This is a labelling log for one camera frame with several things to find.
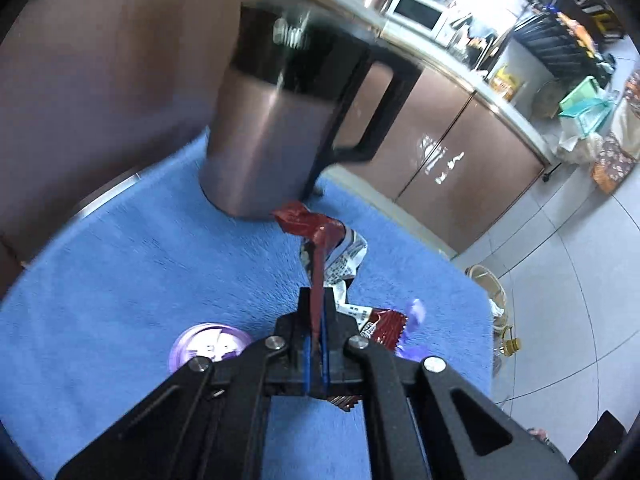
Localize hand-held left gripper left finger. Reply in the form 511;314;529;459
54;287;315;480

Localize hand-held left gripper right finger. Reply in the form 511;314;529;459
317;287;581;480

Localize dark red snack wrapper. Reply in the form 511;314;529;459
271;201;407;413

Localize purple cup lid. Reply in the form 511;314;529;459
169;323;252;373

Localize purple plastic bag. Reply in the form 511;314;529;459
395;299;441;361

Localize wicker basket on floor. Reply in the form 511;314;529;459
465;264;510;331

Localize cooking oil bottle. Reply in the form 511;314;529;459
492;325;523;381

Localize blue terry towel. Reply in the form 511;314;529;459
0;130;496;480

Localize copper kitchen cabinet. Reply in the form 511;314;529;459
0;0;551;261

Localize yellow food package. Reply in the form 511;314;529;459
489;64;527;102

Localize hanging white plastic bag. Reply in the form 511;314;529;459
557;132;606;166

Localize floral beige apron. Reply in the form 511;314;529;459
592;70;640;196

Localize white microwave oven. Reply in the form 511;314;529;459
387;0;451;36

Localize teal plastic bins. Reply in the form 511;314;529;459
558;76;613;141

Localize black dish rack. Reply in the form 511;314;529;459
512;0;626;86

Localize steel kettle with black handle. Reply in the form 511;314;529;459
199;2;425;221

